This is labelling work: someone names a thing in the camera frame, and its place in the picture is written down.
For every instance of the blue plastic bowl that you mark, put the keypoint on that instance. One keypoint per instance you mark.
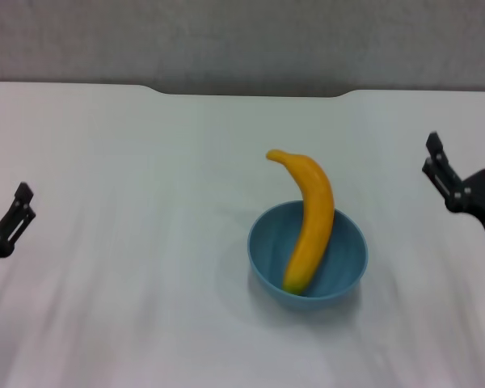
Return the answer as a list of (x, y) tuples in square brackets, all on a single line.
[(266, 250)]

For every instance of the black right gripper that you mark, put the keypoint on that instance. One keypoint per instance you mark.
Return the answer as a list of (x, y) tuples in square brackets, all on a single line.
[(481, 198)]

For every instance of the yellow banana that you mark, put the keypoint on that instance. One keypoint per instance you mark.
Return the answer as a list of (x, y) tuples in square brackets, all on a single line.
[(313, 202)]

